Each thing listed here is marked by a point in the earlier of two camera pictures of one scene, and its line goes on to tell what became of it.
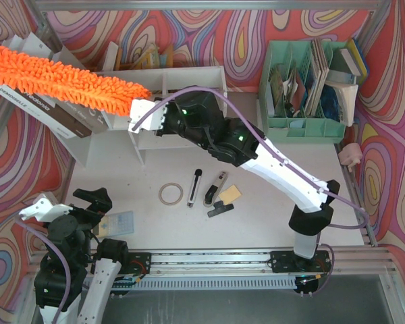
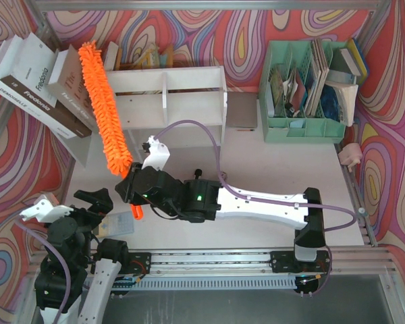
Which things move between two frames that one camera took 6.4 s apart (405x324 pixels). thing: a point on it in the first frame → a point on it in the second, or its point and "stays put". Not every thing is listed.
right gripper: (170, 121) → (129, 185)
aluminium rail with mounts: (139, 263) stays put
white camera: (140, 108) → (158, 155)
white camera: (43, 210) stays put
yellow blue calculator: (116, 224) stays put
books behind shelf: (150, 58) stays put
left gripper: (88, 207) stays put
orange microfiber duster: (22, 72) → (105, 98)
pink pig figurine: (351, 154) stays put
